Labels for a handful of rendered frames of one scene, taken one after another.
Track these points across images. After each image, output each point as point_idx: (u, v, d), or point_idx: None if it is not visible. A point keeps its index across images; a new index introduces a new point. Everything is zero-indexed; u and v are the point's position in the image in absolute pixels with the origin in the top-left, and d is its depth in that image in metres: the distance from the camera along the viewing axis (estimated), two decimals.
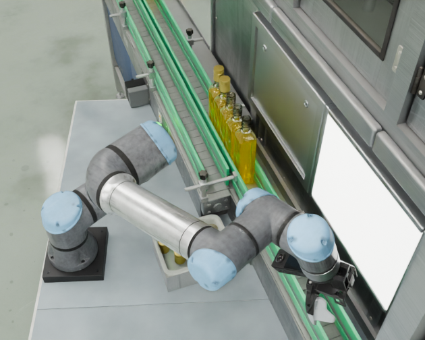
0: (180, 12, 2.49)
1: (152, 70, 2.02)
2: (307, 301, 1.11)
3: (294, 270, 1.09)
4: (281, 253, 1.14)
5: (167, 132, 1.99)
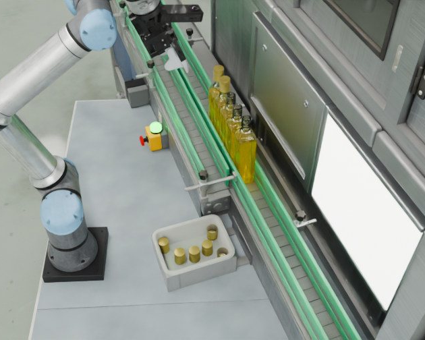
0: None
1: (152, 70, 2.02)
2: None
3: (171, 4, 1.32)
4: (195, 10, 1.32)
5: (167, 132, 1.99)
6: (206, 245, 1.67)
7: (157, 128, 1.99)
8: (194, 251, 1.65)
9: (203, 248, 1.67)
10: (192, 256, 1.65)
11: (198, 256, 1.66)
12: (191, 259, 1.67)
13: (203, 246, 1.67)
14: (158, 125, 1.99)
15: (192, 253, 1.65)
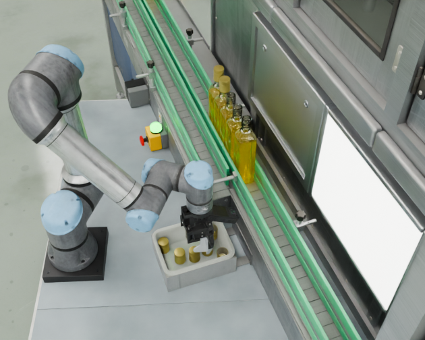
0: (180, 12, 2.49)
1: (152, 70, 2.02)
2: None
3: (215, 205, 1.58)
4: (234, 214, 1.59)
5: (167, 132, 1.99)
6: None
7: (157, 128, 1.99)
8: (194, 251, 1.65)
9: None
10: (192, 256, 1.65)
11: (198, 256, 1.66)
12: (191, 259, 1.67)
13: None
14: (158, 125, 1.99)
15: (192, 253, 1.65)
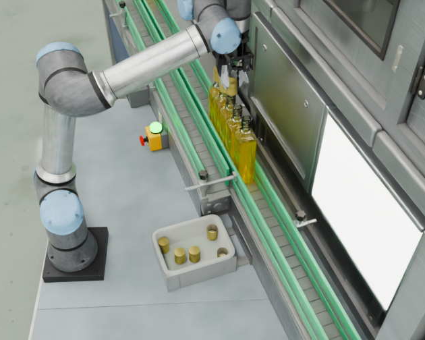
0: None
1: None
2: (216, 63, 1.55)
3: None
4: None
5: (167, 132, 1.99)
6: (233, 80, 1.62)
7: (157, 128, 1.99)
8: (194, 251, 1.65)
9: (235, 85, 1.62)
10: (192, 256, 1.65)
11: (198, 256, 1.66)
12: (191, 259, 1.67)
13: (235, 83, 1.61)
14: (158, 125, 1.99)
15: (192, 253, 1.65)
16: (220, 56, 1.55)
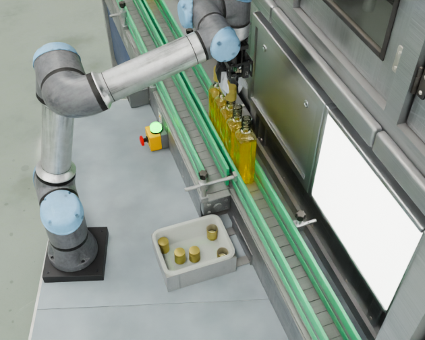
0: None
1: None
2: (216, 69, 1.57)
3: None
4: None
5: (167, 132, 1.99)
6: (233, 86, 1.63)
7: (157, 128, 1.99)
8: (194, 251, 1.65)
9: (235, 91, 1.63)
10: (192, 256, 1.65)
11: (198, 256, 1.66)
12: (191, 259, 1.67)
13: (235, 90, 1.63)
14: (158, 125, 1.99)
15: (192, 253, 1.65)
16: (220, 62, 1.57)
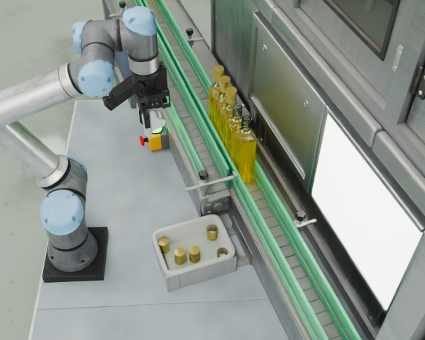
0: (180, 12, 2.49)
1: None
2: (146, 116, 1.40)
3: (127, 89, 1.36)
4: (106, 94, 1.39)
5: (167, 132, 1.99)
6: (233, 90, 1.64)
7: (157, 128, 1.99)
8: (194, 251, 1.65)
9: (235, 94, 1.64)
10: (192, 256, 1.65)
11: (198, 256, 1.66)
12: (191, 259, 1.67)
13: (235, 92, 1.64)
14: None
15: (192, 253, 1.65)
16: (141, 109, 1.40)
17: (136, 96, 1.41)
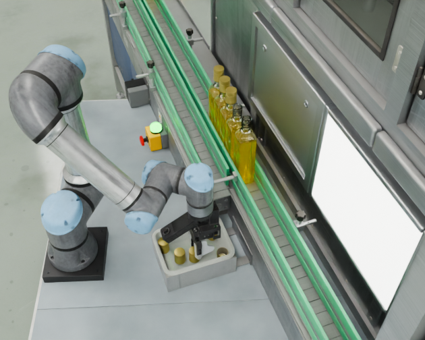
0: (180, 12, 2.49)
1: (152, 70, 2.02)
2: (199, 248, 1.57)
3: (183, 227, 1.53)
4: (164, 229, 1.56)
5: (167, 132, 1.99)
6: (233, 90, 1.64)
7: (157, 128, 1.99)
8: (194, 251, 1.65)
9: (235, 94, 1.64)
10: (192, 256, 1.65)
11: None
12: (191, 259, 1.67)
13: (235, 92, 1.64)
14: (158, 125, 1.99)
15: (192, 253, 1.65)
16: (195, 241, 1.57)
17: (190, 229, 1.57)
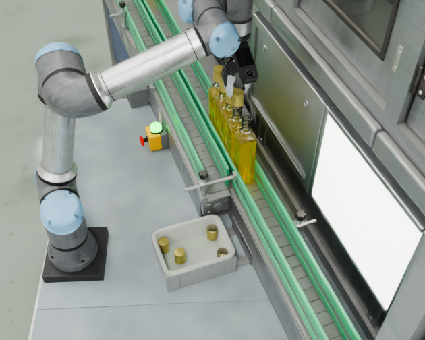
0: None
1: None
2: None
3: (251, 52, 1.45)
4: (245, 73, 1.43)
5: (167, 132, 1.99)
6: (233, 90, 1.64)
7: (157, 128, 1.99)
8: (239, 91, 1.58)
9: None
10: (243, 95, 1.58)
11: None
12: (243, 100, 1.60)
13: None
14: (158, 125, 1.99)
15: (243, 92, 1.58)
16: None
17: None
